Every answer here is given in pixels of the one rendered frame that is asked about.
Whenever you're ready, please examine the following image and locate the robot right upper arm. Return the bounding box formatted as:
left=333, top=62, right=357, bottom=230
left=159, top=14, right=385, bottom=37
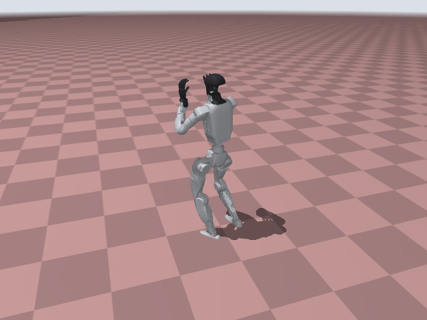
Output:
left=228, top=97, right=237, bottom=108

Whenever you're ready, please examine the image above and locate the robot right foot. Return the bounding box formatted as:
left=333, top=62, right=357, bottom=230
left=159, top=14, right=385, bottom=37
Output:
left=225, top=214, right=242, bottom=227

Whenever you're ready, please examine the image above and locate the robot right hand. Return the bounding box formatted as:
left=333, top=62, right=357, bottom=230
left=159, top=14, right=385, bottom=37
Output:
left=203, top=73, right=215, bottom=96

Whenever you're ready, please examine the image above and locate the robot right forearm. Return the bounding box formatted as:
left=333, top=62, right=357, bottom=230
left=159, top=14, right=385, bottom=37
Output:
left=207, top=91, right=214, bottom=102

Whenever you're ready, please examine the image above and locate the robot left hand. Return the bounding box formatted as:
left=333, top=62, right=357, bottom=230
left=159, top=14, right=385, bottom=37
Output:
left=179, top=79, right=189, bottom=107

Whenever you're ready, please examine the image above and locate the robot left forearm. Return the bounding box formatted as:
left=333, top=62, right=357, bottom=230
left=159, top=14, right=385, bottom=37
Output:
left=174, top=101, right=189, bottom=132

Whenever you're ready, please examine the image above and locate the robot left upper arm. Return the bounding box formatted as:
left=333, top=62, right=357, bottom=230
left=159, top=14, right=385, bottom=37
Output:
left=175, top=106, right=209, bottom=135

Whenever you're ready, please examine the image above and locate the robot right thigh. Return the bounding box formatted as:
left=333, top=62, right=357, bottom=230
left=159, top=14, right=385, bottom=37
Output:
left=213, top=155, right=232, bottom=191

